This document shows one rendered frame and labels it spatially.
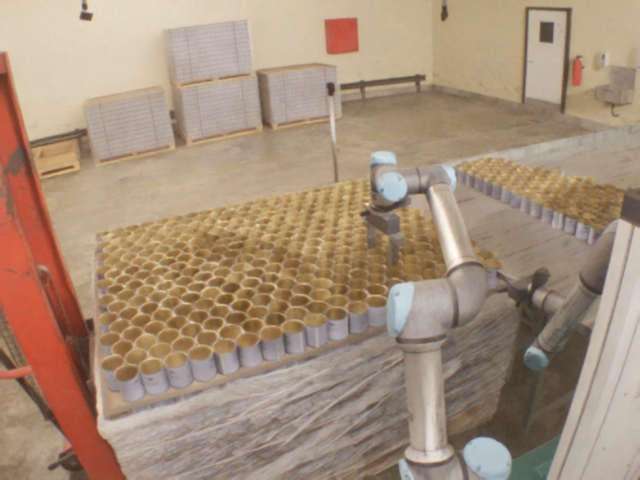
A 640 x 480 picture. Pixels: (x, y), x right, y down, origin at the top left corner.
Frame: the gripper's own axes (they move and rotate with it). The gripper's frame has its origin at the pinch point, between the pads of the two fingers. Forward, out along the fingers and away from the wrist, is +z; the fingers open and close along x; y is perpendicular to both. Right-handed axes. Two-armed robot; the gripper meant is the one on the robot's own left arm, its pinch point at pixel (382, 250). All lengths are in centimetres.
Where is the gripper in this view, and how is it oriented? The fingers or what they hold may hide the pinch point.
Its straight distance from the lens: 152.5
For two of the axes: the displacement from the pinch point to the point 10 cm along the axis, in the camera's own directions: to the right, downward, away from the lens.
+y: -9.0, 2.1, -3.9
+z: 0.3, 9.0, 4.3
